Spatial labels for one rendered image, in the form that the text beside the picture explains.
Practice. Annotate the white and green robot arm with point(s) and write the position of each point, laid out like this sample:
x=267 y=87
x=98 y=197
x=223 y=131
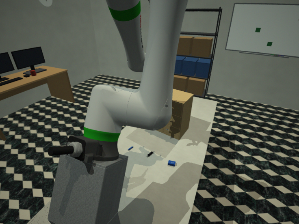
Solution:
x=148 y=107

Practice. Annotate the blue 9v battery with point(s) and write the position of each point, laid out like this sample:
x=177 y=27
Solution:
x=171 y=163

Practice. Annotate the light wooden chest of drawers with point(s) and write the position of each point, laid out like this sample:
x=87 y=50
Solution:
x=186 y=99

